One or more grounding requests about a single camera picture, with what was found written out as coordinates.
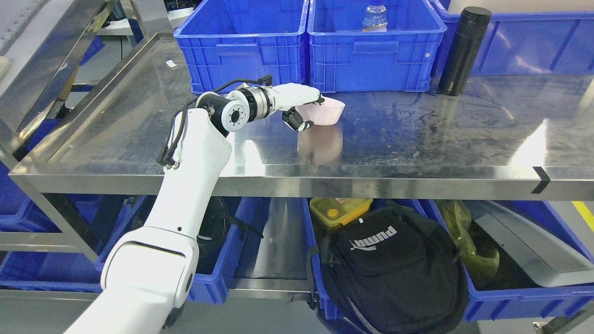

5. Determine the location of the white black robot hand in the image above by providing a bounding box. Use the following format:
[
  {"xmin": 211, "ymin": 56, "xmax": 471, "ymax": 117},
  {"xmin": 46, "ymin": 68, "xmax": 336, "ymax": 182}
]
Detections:
[{"xmin": 265, "ymin": 83, "xmax": 325, "ymax": 132}]

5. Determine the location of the pink plastic bowl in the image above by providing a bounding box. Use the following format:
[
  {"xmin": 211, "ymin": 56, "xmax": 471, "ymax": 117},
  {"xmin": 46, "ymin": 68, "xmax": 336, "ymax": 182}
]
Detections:
[{"xmin": 296, "ymin": 97, "xmax": 346, "ymax": 126}]

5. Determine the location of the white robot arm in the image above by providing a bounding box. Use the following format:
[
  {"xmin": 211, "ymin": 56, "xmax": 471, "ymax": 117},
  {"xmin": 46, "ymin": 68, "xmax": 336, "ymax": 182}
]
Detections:
[{"xmin": 66, "ymin": 85, "xmax": 279, "ymax": 334}]

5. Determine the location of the blue crate back middle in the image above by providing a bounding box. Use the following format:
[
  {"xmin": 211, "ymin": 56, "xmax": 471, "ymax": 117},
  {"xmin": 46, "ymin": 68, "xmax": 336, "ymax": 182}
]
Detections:
[{"xmin": 306, "ymin": 0, "xmax": 446, "ymax": 93}]

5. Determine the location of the blue crate back left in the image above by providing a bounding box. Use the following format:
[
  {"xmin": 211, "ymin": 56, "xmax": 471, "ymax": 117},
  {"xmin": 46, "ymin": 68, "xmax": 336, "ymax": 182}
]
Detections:
[{"xmin": 173, "ymin": 0, "xmax": 310, "ymax": 94}]

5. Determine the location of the clear water bottle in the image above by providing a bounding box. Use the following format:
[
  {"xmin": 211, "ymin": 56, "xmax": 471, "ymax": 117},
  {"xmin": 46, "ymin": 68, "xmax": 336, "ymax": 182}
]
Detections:
[{"xmin": 362, "ymin": 0, "xmax": 387, "ymax": 32}]

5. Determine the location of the yellow lunch box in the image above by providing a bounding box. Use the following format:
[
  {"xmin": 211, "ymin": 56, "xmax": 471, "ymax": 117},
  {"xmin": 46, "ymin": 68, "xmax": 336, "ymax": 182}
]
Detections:
[{"xmin": 309, "ymin": 197, "xmax": 373, "ymax": 233}]

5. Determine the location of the black helmet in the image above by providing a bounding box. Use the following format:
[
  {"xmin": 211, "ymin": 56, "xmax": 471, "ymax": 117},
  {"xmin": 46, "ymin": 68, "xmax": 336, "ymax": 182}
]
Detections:
[{"xmin": 197, "ymin": 197, "xmax": 231, "ymax": 262}]

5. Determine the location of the black puma backpack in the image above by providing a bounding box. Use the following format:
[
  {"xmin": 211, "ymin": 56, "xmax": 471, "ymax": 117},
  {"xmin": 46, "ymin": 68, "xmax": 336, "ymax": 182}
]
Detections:
[{"xmin": 308, "ymin": 201, "xmax": 468, "ymax": 334}]

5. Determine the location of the blue crate under table left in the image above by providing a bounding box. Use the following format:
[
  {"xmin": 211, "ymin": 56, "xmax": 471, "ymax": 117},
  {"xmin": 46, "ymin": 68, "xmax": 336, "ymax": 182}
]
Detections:
[{"xmin": 99, "ymin": 197, "xmax": 269, "ymax": 304}]

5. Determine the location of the blue crate under table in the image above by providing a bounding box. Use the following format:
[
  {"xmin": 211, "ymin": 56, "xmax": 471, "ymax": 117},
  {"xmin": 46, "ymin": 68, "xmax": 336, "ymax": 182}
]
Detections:
[
  {"xmin": 420, "ymin": 199, "xmax": 593, "ymax": 321},
  {"xmin": 99, "ymin": 197, "xmax": 269, "ymax": 304}
]

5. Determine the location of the black thermos bottle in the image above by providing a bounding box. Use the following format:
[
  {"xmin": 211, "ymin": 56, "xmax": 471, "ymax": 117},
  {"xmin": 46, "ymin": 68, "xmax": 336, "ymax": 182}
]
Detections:
[{"xmin": 438, "ymin": 6, "xmax": 492, "ymax": 96}]

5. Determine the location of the green plastic bag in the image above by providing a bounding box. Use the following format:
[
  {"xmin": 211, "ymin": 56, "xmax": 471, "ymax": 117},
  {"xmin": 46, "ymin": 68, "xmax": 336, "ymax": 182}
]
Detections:
[{"xmin": 436, "ymin": 199, "xmax": 499, "ymax": 288}]

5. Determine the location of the blue crate back right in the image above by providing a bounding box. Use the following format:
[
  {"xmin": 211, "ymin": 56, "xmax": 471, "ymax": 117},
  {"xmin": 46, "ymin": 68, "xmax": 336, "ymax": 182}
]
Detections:
[{"xmin": 430, "ymin": 0, "xmax": 594, "ymax": 76}]

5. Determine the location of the blue crate under table right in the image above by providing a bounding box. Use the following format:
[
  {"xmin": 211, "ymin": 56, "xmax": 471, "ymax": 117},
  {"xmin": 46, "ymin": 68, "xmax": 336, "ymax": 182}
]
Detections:
[{"xmin": 420, "ymin": 199, "xmax": 593, "ymax": 321}]

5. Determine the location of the grey flat device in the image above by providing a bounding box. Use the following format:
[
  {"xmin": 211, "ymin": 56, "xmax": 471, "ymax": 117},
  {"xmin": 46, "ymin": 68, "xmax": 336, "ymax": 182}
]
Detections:
[{"xmin": 465, "ymin": 199, "xmax": 594, "ymax": 288}]

